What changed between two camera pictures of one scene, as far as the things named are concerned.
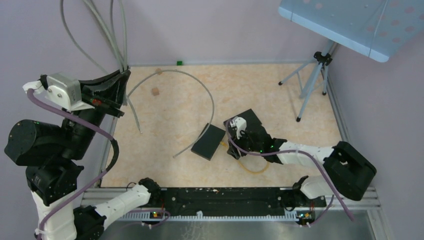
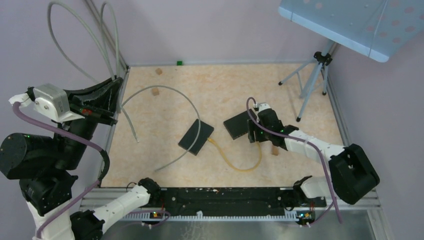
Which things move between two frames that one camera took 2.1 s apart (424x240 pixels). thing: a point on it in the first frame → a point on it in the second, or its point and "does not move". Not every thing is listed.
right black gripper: [235, 153] → [253, 128]
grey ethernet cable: [119, 45] → [190, 147]
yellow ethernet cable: [225, 145] → [232, 166]
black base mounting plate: [237, 201] does not move
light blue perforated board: [380, 28] does not move
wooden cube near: [155, 91] does not move
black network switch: [252, 122] does not move
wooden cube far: [159, 70] does not move
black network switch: [206, 145] → [188, 139]
